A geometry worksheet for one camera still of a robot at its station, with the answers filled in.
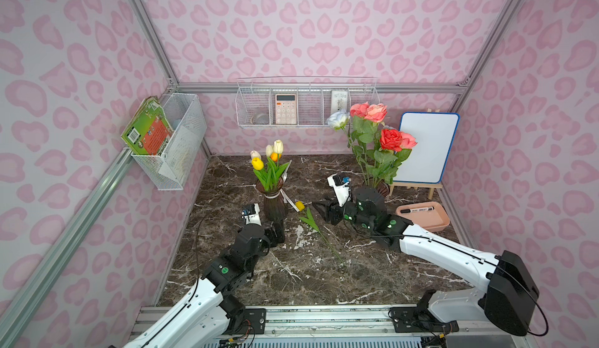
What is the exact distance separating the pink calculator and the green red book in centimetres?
40

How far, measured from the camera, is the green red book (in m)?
0.66

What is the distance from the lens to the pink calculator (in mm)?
948
